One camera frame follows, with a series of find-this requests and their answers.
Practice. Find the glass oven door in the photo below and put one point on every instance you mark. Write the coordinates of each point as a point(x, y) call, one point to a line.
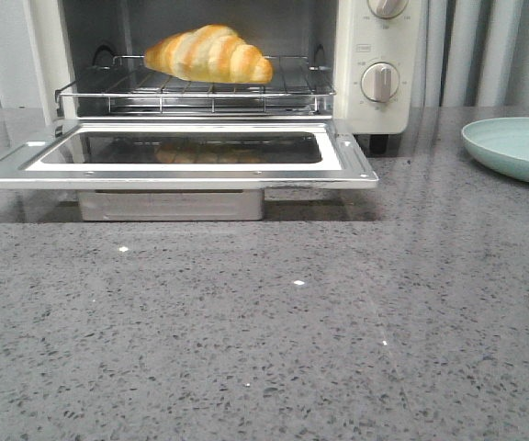
point(188, 155)

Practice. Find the golden croissant bread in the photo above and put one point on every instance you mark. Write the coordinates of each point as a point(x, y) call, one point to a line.
point(211, 54)

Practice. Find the lower oven control knob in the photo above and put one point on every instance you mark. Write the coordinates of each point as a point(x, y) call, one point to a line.
point(380, 82)

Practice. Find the oven control knob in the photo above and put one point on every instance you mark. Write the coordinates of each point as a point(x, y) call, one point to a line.
point(387, 9)
point(380, 82)

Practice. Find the white Toshiba toaster oven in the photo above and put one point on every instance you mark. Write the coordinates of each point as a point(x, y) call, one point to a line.
point(344, 36)

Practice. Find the upper oven control knob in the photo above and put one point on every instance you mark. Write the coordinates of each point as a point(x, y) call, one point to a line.
point(387, 9)

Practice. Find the light blue round plate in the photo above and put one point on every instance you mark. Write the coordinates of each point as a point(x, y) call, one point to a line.
point(501, 144)

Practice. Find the metal wire oven rack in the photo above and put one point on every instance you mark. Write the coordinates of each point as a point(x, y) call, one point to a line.
point(128, 87)

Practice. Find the white oven door handle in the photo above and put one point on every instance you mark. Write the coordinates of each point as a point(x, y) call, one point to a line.
point(188, 205)

